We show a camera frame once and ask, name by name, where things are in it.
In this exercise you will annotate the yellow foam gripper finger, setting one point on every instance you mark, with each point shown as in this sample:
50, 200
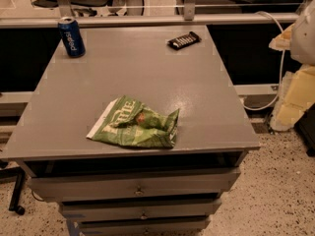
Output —
282, 41
297, 95

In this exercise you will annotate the green jalapeno chip bag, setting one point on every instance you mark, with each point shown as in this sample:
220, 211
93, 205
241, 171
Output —
128, 122

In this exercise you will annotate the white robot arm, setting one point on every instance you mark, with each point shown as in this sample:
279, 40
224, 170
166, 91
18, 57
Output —
302, 47

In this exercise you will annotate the blue pepsi can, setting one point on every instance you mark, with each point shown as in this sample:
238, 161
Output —
71, 37

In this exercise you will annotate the black snack bar wrapper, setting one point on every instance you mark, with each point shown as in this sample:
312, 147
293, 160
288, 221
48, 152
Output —
184, 41

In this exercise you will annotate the middle grey drawer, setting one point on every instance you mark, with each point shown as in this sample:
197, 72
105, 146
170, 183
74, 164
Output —
141, 210

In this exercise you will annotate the bottom grey drawer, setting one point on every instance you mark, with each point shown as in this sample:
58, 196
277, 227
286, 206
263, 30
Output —
138, 226

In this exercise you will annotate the grey drawer cabinet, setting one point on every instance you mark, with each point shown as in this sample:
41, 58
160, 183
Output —
213, 130

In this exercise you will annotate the black chair leg with caster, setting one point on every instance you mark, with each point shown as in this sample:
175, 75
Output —
16, 175

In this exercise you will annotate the grey metal rail frame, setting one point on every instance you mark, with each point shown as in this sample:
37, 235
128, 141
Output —
24, 16

